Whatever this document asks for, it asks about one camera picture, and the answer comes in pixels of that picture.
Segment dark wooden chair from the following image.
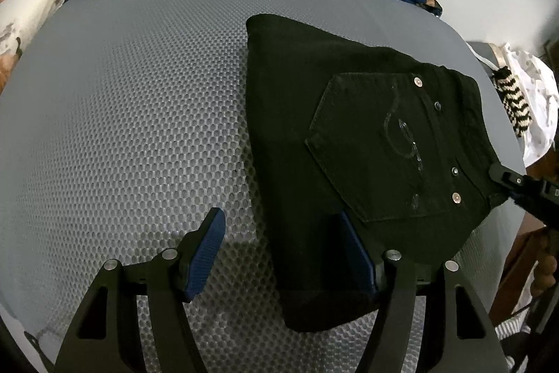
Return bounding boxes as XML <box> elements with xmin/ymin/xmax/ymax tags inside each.
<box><xmin>489</xmin><ymin>220</ymin><xmax>559</xmax><ymax>325</ymax></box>

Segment black white zigzag knit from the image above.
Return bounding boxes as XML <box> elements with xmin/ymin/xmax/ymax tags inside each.
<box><xmin>491</xmin><ymin>67</ymin><xmax>534</xmax><ymax>138</ymax></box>

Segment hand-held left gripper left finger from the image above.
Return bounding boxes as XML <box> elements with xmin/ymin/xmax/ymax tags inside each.
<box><xmin>53</xmin><ymin>207</ymin><xmax>227</xmax><ymax>373</ymax></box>

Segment white dotted cloth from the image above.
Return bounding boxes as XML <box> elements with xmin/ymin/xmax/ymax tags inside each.
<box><xmin>498</xmin><ymin>43</ymin><xmax>559</xmax><ymax>164</ymax></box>

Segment black pants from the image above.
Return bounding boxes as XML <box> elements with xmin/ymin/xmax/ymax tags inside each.
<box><xmin>245</xmin><ymin>14</ymin><xmax>509</xmax><ymax>333</ymax></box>

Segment striped cloth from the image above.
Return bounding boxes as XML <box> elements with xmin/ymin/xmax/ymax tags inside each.
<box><xmin>498</xmin><ymin>318</ymin><xmax>531</xmax><ymax>342</ymax></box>

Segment grey mesh mattress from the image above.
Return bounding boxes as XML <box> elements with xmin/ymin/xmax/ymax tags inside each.
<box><xmin>0</xmin><ymin>0</ymin><xmax>527</xmax><ymax>373</ymax></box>

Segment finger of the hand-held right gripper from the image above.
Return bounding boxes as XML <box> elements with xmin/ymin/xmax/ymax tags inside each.
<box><xmin>487</xmin><ymin>163</ymin><xmax>527</xmax><ymax>203</ymax></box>

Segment grey cloth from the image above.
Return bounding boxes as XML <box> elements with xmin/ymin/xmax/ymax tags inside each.
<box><xmin>466</xmin><ymin>41</ymin><xmax>503</xmax><ymax>73</ymax></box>

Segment white orange floral pillow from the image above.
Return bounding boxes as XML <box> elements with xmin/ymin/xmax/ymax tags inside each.
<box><xmin>0</xmin><ymin>0</ymin><xmax>71</xmax><ymax>94</ymax></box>

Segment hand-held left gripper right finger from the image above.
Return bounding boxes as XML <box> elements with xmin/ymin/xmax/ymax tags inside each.
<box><xmin>334</xmin><ymin>210</ymin><xmax>509</xmax><ymax>373</ymax></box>

